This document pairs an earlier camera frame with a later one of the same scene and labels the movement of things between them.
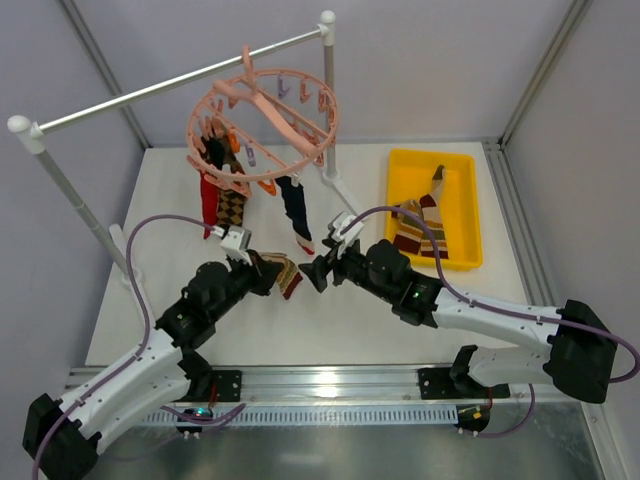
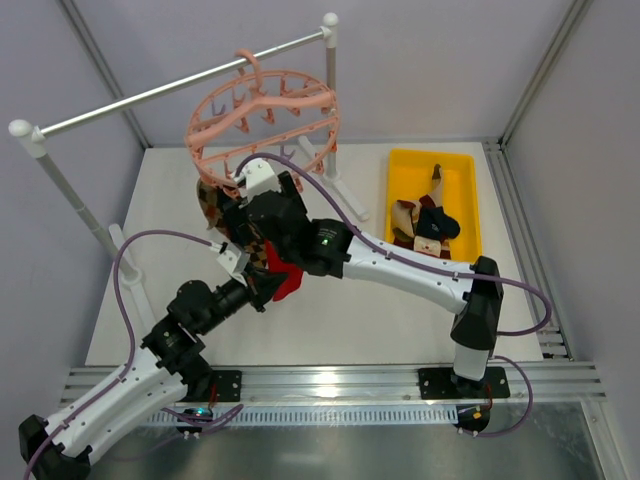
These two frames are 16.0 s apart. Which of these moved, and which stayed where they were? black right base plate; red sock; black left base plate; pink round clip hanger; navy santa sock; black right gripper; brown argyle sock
Moved: black right gripper; navy santa sock; brown argyle sock; pink round clip hanger; red sock
Stayed: black left base plate; black right base plate
